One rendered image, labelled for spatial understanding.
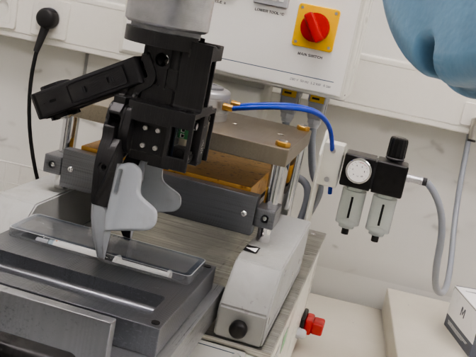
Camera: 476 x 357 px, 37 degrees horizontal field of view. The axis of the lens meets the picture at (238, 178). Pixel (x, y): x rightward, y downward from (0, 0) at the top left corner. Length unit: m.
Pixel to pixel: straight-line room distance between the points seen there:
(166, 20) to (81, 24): 0.76
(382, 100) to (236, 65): 0.37
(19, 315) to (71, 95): 0.21
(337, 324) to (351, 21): 0.56
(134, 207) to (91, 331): 0.15
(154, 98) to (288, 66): 0.37
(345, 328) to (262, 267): 0.57
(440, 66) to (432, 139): 1.19
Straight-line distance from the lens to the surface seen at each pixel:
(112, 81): 0.65
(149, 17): 0.62
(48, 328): 0.56
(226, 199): 0.78
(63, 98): 0.67
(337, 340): 1.23
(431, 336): 1.24
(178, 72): 0.64
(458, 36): 0.16
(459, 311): 1.25
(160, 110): 0.63
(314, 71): 0.98
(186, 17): 0.62
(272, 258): 0.76
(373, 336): 1.28
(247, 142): 0.78
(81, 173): 0.83
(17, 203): 0.82
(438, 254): 1.03
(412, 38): 0.18
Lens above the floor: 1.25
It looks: 13 degrees down
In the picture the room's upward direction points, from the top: 11 degrees clockwise
